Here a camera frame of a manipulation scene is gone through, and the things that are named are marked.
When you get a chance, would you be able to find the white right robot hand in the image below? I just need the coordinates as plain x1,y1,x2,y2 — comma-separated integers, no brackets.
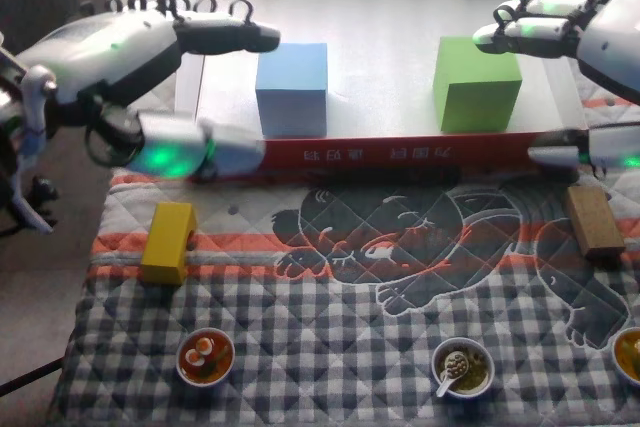
472,0,640,173

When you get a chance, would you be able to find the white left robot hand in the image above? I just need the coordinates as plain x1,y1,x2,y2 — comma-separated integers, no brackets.
17,0,282,181

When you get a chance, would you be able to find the red-rimmed white tray box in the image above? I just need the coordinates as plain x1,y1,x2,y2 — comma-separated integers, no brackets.
174,0,587,181

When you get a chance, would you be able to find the green cube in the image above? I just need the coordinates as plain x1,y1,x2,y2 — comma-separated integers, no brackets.
432,36,524,135

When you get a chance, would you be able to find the brown wooden block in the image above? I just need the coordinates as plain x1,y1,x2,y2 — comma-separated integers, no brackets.
563,185,628,261

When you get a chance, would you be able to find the blue cube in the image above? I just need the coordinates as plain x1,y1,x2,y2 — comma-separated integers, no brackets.
254,42,329,139

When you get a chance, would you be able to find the yellow arch block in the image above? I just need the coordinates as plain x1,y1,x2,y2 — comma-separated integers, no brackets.
140,202,199,286

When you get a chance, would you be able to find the toy bowl with orange soup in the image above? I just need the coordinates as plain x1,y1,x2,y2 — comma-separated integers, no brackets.
610,327,640,389

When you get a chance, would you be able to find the toy bowl with egg soup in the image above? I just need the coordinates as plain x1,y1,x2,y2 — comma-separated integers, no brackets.
175,328,236,388

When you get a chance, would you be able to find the black metal bar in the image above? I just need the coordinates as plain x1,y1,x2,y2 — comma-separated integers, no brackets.
0,360,64,399

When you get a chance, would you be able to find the toy bowl with green soup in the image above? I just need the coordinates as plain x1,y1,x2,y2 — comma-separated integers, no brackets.
430,337,497,400

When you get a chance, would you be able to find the white toy spoon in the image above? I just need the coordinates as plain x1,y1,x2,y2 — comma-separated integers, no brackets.
435,352,472,399

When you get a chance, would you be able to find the grey quilt with printed bear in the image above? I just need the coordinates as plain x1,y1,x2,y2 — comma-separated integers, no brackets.
47,64,640,427

